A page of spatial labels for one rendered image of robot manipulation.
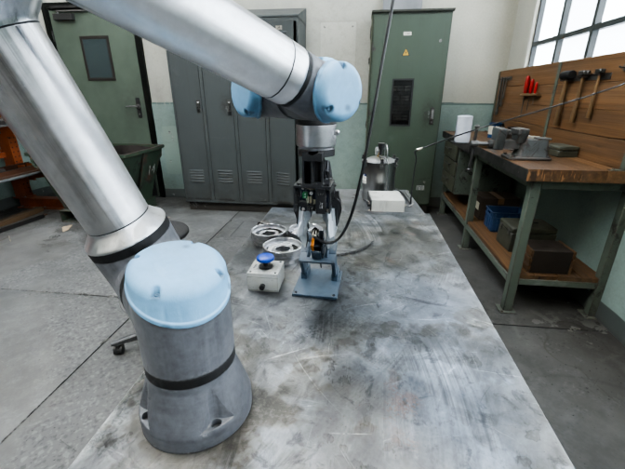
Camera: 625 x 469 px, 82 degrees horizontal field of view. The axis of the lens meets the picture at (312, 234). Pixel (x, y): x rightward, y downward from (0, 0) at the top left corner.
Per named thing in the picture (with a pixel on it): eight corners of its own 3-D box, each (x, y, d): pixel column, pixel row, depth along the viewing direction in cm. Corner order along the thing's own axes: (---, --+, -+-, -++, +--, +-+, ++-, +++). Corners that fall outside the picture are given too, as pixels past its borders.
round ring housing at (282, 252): (259, 266, 92) (258, 251, 91) (268, 249, 102) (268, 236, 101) (299, 268, 91) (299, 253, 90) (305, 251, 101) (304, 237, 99)
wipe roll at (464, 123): (451, 140, 287) (455, 114, 280) (467, 140, 286) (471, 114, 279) (455, 142, 277) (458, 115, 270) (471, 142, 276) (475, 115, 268)
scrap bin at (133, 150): (41, 222, 362) (20, 152, 336) (92, 201, 431) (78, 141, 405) (138, 226, 350) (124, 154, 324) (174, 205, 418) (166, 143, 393)
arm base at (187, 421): (232, 461, 43) (224, 398, 40) (116, 447, 45) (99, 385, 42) (263, 371, 57) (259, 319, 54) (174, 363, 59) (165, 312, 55)
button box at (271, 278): (256, 275, 87) (254, 258, 86) (284, 277, 87) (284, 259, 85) (246, 292, 80) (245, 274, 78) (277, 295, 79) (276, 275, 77)
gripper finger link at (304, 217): (287, 252, 73) (295, 210, 70) (294, 241, 79) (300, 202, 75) (302, 256, 73) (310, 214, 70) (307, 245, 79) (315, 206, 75)
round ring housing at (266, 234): (285, 249, 102) (285, 235, 101) (248, 248, 102) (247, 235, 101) (288, 235, 112) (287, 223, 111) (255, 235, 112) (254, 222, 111)
